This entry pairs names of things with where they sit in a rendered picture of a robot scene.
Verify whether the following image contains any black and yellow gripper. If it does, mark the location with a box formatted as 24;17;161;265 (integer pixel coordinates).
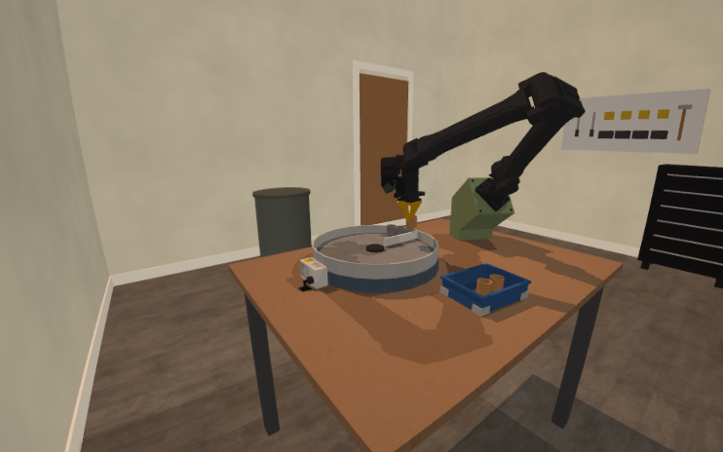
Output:
394;176;425;222

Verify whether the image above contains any blue crate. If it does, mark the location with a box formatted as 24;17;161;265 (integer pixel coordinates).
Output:
440;263;531;317

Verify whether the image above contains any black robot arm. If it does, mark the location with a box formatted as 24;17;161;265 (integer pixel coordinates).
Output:
381;72;586;211

